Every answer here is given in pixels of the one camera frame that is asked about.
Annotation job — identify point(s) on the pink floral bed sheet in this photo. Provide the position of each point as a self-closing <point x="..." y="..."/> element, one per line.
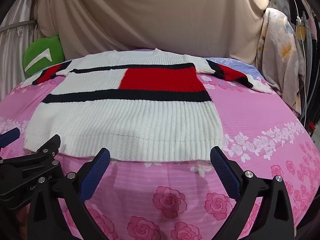
<point x="250" y="120"/>

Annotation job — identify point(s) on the beige draped cloth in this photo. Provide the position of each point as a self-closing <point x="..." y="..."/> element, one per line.
<point x="150" y="17"/>

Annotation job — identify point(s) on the silver satin curtain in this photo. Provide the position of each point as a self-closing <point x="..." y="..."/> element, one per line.
<point x="12" y="55"/>

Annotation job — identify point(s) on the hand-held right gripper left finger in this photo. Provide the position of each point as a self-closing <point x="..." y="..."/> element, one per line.
<point x="96" y="172"/>

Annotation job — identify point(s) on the pale floral hanging cloth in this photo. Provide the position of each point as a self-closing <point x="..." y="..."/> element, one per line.
<point x="280" y="55"/>

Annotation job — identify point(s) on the dark hanging clothes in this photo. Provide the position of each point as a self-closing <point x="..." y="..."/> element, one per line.
<point x="313" y="62"/>

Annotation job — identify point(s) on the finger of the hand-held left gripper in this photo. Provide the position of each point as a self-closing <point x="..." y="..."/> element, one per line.
<point x="47" y="146"/>
<point x="10" y="135"/>

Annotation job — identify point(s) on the green round cushion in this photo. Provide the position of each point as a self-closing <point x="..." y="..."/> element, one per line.
<point x="37" y="47"/>

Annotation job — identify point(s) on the white red black knit sweater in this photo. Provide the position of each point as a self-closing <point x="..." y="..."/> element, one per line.
<point x="125" y="120"/>

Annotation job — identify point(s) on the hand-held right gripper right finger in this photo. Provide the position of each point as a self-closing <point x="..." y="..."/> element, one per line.
<point x="225" y="172"/>

